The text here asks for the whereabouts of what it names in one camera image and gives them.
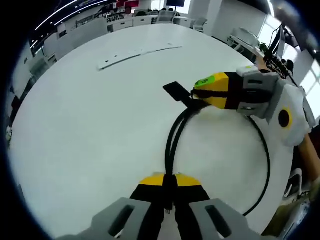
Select black Velcro strap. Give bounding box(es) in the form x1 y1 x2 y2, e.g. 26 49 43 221
162 80 229 115

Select white desk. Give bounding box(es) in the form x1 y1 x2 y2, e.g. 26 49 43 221
7 23 298 240

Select black charging cable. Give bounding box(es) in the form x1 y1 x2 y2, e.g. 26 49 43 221
163 104 272 217

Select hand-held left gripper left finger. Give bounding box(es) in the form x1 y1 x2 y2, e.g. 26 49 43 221
59 171 166 240

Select desk cable slot strip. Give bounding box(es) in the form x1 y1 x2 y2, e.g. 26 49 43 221
96 45 184 71

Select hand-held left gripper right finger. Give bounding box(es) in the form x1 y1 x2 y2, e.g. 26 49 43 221
173 172 255 240

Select white office chair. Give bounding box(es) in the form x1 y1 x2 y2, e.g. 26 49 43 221
283 168 305 199

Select white pillar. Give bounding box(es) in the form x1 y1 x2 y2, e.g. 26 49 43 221
188 0 223 29

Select red panel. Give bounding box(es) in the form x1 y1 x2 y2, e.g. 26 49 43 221
115 0 141 9

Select grey office chair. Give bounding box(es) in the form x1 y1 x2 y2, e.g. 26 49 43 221
191 17 209 33
156 9 181 25

